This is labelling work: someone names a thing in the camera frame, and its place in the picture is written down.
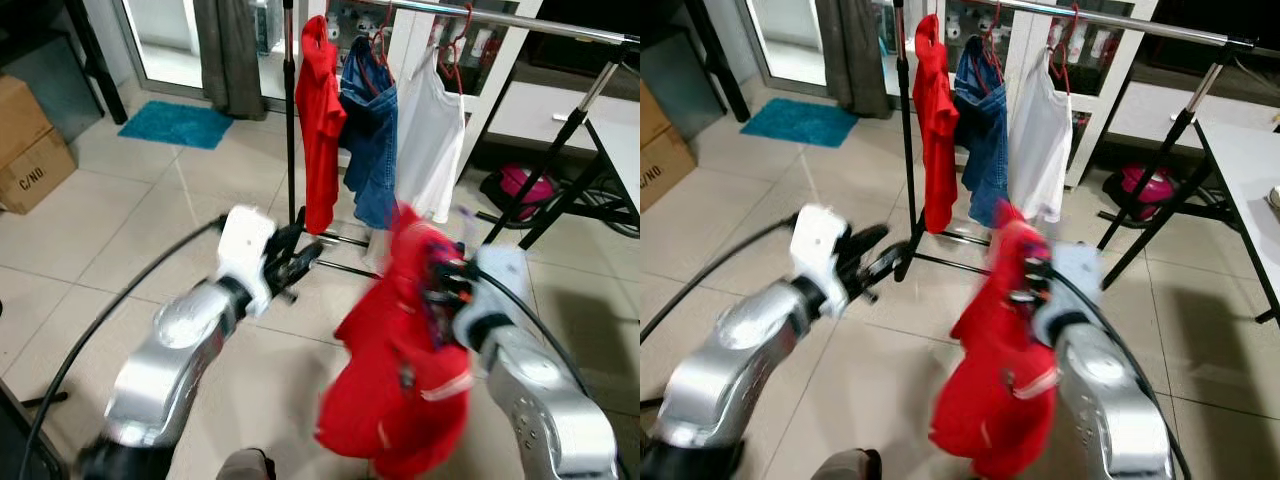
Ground red garment with white trim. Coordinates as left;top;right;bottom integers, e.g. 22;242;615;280
928;198;1063;480
315;203;477;480

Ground red clothes hanger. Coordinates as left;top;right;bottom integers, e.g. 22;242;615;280
983;3;1013;73
436;3;475;98
368;3;398;73
1046;3;1083;98

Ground black and silver clothes rack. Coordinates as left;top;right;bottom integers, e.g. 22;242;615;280
890;0;1280;283
282;0;641;281

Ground red hanging shirt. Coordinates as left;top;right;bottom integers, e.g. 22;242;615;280
911;14;962;235
294;14;349;237

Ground blue denim garment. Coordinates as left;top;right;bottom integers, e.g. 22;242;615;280
338;37;401;231
955;35;1012;230

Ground pink and black vacuum cleaner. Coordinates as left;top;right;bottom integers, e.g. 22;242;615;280
480;163;563;227
1103;162;1179;225

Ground teal floor mat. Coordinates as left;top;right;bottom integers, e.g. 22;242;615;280
117;99;235;152
740;96;862;150

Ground white hanging t-shirt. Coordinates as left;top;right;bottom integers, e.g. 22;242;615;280
1007;50;1074;225
393;45;467;225

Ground grey curtain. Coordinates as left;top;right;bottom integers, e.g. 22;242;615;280
838;0;898;121
192;0;267;122

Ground white low cabinet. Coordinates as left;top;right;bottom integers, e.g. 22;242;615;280
1105;80;1280;153
487;80;641;156

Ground robot left leg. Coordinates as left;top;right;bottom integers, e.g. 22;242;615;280
215;447;278;480
810;447;884;480

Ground white framed glass door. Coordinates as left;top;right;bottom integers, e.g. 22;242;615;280
118;0;216;93
745;0;853;89

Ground brown cardboard box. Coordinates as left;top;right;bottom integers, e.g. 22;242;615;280
640;78;699;214
0;73;79;216

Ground dark grey panel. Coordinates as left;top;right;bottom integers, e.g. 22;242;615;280
0;35;104;143
655;25;743;141

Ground black metal stand leg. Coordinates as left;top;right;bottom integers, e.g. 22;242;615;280
685;0;753;124
62;0;130;127

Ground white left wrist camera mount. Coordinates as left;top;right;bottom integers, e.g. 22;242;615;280
790;205;853;321
215;205;283;319

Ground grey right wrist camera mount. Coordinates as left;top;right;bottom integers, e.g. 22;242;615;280
1033;243;1103;349
452;245;531;351

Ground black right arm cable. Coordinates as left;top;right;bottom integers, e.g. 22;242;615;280
1048;266;1197;480
468;264;603;401

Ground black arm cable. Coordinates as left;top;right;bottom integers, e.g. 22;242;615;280
1048;266;1197;480
468;264;603;401
640;213;803;346
18;215;229;476

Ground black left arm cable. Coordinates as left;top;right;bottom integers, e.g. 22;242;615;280
18;215;229;476
640;213;803;346

